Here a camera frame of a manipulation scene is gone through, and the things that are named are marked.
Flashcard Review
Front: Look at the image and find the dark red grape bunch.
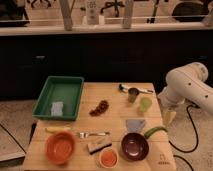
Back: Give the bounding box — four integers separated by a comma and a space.
89, 100, 109, 116

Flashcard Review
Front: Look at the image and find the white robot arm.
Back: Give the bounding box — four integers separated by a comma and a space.
157, 62, 213, 126

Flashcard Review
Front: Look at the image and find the dark purple bowl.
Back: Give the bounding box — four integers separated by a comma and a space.
121, 133, 149, 161

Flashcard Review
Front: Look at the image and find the orange red bowl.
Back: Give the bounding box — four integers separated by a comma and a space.
45, 131, 75, 165

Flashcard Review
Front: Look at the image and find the light green cup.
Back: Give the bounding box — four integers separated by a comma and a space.
139, 97, 152, 112

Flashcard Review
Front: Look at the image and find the metal cup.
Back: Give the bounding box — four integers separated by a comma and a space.
128, 88, 139, 103

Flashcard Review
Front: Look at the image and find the small orange filled cup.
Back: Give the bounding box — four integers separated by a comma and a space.
99, 148, 118, 169

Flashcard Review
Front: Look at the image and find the green plastic tray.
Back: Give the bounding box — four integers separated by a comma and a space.
33, 76, 84, 121

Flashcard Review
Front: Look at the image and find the yellow banana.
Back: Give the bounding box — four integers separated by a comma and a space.
45, 126, 71, 133

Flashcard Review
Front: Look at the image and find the black cable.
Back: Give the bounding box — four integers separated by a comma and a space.
168, 104, 200, 171

